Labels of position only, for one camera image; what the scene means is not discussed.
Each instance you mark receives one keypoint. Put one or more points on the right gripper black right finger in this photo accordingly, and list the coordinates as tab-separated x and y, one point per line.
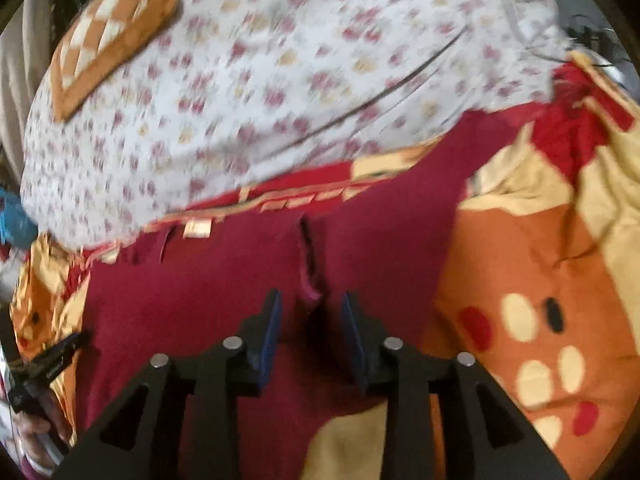
485	435

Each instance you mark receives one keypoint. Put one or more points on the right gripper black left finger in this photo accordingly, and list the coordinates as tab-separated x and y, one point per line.
138	435

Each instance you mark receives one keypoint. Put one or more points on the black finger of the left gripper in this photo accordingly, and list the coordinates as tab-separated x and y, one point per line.
30	380

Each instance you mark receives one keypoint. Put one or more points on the maroon garment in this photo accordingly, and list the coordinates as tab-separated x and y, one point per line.
386	245

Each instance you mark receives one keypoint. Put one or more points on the person's left hand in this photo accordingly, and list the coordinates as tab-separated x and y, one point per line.
31	427

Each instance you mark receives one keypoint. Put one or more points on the blue item beside bed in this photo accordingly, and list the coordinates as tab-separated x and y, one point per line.
16	228

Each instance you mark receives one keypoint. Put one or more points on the orange patterned love blanket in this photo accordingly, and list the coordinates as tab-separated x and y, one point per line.
540	281

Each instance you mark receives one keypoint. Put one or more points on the beige curtain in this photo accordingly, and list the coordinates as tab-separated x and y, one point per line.
25	58

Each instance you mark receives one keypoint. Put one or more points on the white floral bedsheet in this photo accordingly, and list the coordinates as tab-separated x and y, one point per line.
235	92

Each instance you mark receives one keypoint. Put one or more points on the brown checkered cushion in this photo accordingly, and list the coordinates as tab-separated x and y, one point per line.
106	34

